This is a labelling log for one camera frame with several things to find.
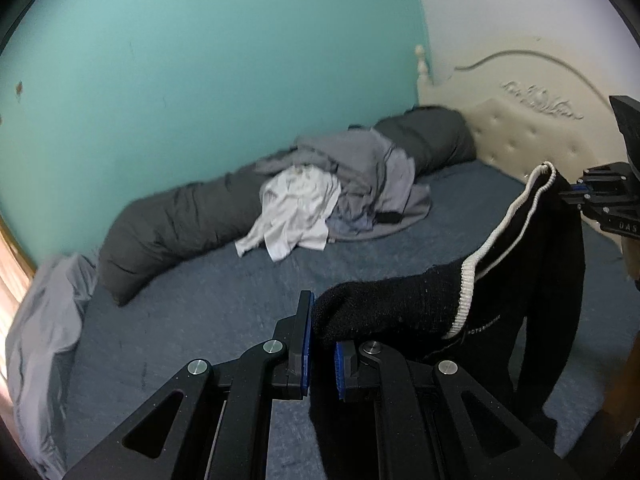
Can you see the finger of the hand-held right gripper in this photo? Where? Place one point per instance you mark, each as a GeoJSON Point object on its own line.
{"type": "Point", "coordinates": [575, 197]}
{"type": "Point", "coordinates": [605, 177]}

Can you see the pale lilac garment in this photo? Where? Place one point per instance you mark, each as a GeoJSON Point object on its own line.
{"type": "Point", "coordinates": [400, 175]}

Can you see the blue bed sheet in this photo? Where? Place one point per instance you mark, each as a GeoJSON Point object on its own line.
{"type": "Point", "coordinates": [200, 310]}

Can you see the cream tufted headboard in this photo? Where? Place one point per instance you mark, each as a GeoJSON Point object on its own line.
{"type": "Point", "coordinates": [525, 130]}

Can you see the light grey quilt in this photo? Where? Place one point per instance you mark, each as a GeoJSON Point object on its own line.
{"type": "Point", "coordinates": [45, 320]}

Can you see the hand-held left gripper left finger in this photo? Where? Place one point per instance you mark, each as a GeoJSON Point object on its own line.
{"type": "Point", "coordinates": [306, 350]}

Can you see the pink curtain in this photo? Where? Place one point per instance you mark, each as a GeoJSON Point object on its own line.
{"type": "Point", "coordinates": [7, 290]}

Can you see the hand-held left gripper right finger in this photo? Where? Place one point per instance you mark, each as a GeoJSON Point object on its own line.
{"type": "Point", "coordinates": [340, 370]}

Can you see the grey garment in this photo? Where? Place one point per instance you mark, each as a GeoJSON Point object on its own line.
{"type": "Point", "coordinates": [360, 170]}

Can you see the dark grey duvet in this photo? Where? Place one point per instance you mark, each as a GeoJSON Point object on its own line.
{"type": "Point", "coordinates": [165, 230]}

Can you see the white shirt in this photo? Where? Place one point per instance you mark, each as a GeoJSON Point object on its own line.
{"type": "Point", "coordinates": [295, 210]}

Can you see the black sweater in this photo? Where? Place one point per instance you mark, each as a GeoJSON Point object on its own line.
{"type": "Point", "coordinates": [390, 300]}

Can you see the blue striped shirt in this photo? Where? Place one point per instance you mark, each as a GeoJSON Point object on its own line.
{"type": "Point", "coordinates": [350, 225]}

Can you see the wooden window frame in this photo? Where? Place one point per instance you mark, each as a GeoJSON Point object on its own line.
{"type": "Point", "coordinates": [15, 250]}

